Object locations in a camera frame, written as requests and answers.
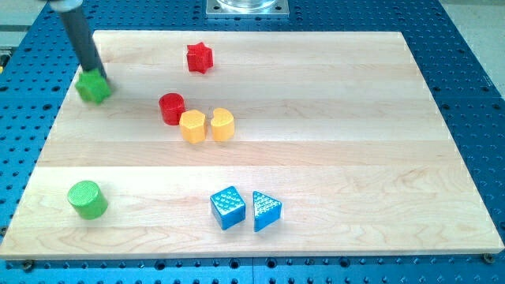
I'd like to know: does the wooden board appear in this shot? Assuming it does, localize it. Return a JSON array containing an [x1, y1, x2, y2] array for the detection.
[[1, 31, 504, 260]]

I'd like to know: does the blue perforated table plate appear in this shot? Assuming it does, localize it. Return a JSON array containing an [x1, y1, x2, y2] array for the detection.
[[1, 0, 504, 283]]

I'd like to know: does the red star block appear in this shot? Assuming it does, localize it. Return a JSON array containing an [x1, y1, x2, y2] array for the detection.
[[186, 42, 214, 73]]

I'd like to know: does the red cylinder block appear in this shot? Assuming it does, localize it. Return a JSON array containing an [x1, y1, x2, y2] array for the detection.
[[159, 93, 185, 125]]

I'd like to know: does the yellow hexagon block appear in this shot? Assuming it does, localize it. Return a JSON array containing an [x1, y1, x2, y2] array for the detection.
[[179, 110, 207, 144]]

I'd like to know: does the blue triangle block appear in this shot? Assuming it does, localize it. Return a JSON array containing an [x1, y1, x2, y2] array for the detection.
[[252, 191, 282, 232]]

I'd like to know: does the blue cube block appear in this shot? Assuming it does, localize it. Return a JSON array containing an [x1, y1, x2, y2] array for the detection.
[[210, 186, 246, 230]]

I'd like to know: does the green cylinder block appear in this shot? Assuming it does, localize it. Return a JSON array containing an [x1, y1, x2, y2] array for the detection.
[[67, 181, 108, 220]]

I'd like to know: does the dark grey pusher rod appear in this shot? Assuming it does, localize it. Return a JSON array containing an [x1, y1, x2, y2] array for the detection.
[[48, 0, 107, 78]]

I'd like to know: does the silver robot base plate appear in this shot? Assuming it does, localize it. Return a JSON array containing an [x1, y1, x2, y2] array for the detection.
[[205, 0, 290, 18]]

